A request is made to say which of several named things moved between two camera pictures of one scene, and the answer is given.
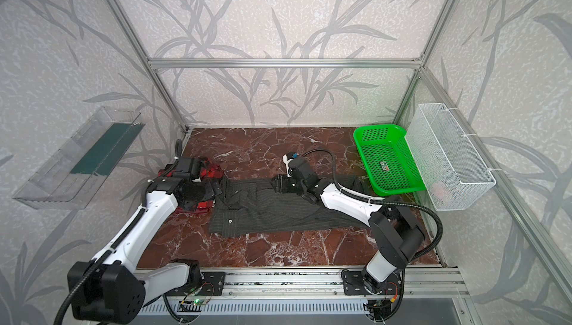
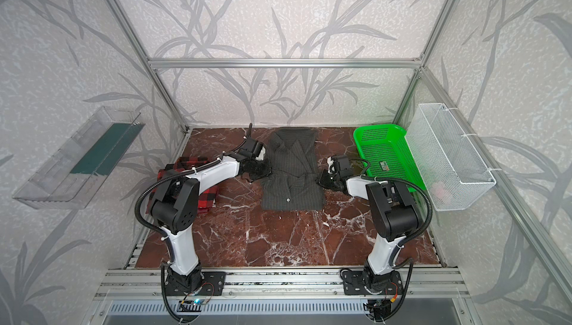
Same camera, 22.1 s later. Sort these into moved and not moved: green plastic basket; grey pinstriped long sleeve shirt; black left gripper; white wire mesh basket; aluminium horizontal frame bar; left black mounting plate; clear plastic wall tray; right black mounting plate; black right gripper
Moved: grey pinstriped long sleeve shirt; black right gripper; black left gripper
Not moved: aluminium horizontal frame bar; left black mounting plate; right black mounting plate; clear plastic wall tray; white wire mesh basket; green plastic basket
